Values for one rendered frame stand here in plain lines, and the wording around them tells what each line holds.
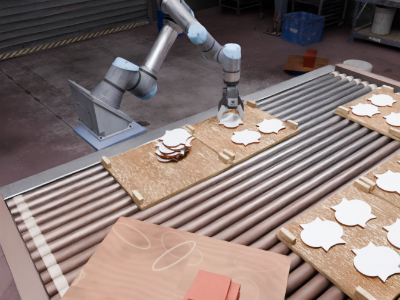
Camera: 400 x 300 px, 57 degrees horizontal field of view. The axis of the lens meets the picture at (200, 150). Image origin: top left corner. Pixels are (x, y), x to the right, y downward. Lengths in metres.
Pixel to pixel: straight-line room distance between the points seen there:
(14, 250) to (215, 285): 0.71
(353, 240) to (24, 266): 0.98
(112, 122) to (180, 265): 0.99
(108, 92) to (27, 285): 0.95
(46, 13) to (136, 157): 4.79
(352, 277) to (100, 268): 0.68
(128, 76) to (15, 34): 4.36
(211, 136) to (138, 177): 0.41
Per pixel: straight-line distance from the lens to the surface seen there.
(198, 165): 1.47
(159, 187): 1.37
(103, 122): 1.79
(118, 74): 1.79
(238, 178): 1.44
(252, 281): 0.96
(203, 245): 1.02
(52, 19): 6.20
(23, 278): 1.19
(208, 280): 0.76
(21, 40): 6.10
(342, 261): 1.19
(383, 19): 6.19
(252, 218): 1.28
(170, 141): 1.47
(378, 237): 1.29
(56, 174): 1.58
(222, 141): 1.62
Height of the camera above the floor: 1.81
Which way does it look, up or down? 34 degrees down
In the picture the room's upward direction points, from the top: 1 degrees counter-clockwise
